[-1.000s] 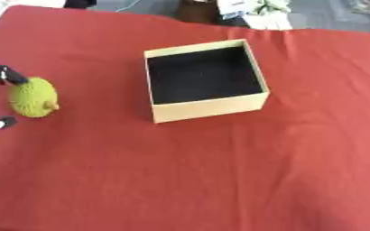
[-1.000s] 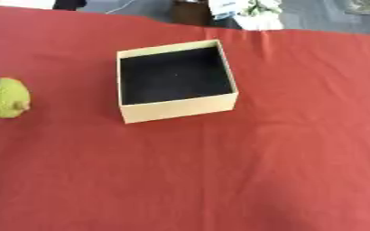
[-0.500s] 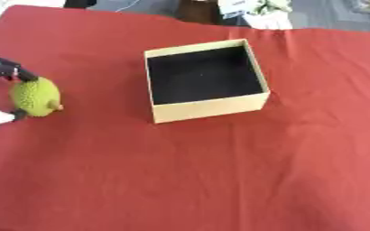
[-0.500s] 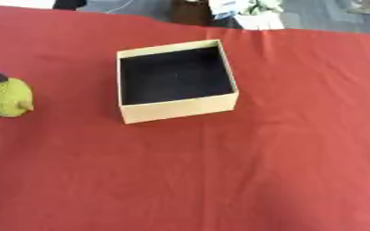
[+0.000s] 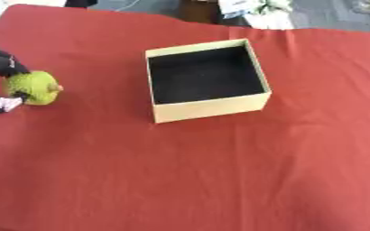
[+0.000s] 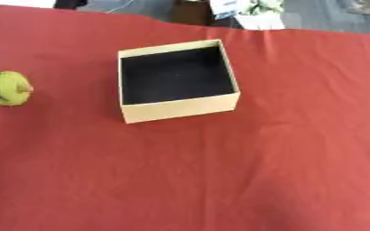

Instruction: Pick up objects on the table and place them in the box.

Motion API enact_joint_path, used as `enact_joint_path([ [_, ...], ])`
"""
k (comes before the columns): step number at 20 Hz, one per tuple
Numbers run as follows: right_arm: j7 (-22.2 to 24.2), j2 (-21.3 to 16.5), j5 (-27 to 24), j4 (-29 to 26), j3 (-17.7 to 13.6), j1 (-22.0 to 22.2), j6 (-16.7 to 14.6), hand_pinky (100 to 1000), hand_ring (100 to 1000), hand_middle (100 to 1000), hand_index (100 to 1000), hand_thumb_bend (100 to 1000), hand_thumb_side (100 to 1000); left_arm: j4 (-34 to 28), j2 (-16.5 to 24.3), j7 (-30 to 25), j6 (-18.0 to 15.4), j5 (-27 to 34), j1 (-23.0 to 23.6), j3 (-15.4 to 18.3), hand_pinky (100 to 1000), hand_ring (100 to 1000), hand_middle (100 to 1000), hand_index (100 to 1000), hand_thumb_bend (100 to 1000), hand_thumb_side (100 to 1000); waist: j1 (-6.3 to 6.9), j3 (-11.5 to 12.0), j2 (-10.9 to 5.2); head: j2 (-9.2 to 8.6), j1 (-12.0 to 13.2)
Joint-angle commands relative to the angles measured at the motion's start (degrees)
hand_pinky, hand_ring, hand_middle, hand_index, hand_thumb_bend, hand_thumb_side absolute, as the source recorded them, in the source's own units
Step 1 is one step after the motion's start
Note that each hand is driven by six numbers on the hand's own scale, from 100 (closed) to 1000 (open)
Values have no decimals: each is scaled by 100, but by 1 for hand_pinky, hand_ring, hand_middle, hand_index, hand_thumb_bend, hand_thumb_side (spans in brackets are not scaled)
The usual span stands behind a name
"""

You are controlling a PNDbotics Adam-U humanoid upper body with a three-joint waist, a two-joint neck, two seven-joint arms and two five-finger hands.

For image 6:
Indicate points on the green soft toy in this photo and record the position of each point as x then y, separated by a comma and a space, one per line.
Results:
8, 87

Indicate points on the tan cardboard box black inside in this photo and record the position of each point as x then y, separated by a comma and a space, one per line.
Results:
178, 107

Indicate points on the white and blue box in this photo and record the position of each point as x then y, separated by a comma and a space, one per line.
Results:
223, 8

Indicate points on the brown wooden cabinet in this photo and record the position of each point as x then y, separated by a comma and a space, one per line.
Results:
190, 12

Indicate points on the white bag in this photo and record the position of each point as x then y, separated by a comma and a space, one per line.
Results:
261, 22

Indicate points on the green and white bundle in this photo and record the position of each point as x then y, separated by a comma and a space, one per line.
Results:
262, 6

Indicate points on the grey bag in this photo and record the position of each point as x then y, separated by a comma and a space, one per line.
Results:
367, 6

